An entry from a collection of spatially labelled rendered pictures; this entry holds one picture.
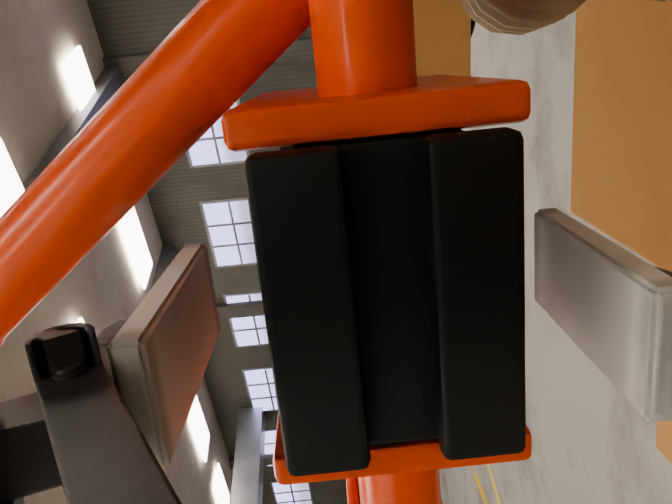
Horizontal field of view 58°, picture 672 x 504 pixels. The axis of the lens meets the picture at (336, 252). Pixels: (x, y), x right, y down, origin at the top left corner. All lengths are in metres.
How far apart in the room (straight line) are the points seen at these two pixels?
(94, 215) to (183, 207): 9.94
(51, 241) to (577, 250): 0.13
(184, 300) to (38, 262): 0.04
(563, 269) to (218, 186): 9.66
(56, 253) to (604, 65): 0.27
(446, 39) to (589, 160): 1.61
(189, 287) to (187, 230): 10.18
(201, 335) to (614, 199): 0.23
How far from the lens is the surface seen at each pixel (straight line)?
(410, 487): 0.16
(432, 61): 1.95
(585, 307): 0.16
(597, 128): 0.35
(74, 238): 0.17
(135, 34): 9.03
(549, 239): 0.18
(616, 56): 0.33
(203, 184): 9.82
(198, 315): 0.17
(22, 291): 0.18
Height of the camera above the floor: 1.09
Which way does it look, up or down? level
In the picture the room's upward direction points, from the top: 96 degrees counter-clockwise
